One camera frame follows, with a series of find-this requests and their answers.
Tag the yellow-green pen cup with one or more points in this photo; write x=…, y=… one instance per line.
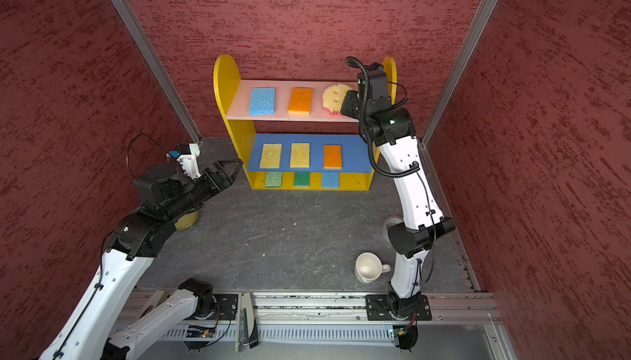
x=187, y=221

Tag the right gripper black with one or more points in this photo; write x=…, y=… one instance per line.
x=349, y=109

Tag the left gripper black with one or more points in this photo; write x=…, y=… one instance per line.
x=217, y=185

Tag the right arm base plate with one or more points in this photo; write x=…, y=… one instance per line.
x=389, y=307

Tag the blue sponge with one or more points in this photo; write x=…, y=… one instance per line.
x=330, y=181
x=262, y=101

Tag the white mug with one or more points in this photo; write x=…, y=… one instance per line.
x=369, y=267

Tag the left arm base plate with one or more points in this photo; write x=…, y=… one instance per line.
x=222, y=307

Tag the green cellulose sponge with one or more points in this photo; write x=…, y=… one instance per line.
x=273, y=179

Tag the tan sponge green scrub back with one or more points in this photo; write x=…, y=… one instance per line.
x=302, y=179

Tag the yellow cellulose sponge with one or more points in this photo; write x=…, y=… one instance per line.
x=300, y=156
x=271, y=154

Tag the clear tape roll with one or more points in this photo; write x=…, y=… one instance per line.
x=390, y=222

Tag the yellow shelf with coloured boards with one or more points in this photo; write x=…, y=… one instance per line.
x=249, y=133

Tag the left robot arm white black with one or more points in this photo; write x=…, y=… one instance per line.
x=166, y=195

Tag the smiley face yellow sponge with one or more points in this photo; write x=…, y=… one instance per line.
x=333, y=97

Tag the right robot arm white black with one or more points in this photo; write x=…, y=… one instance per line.
x=393, y=152

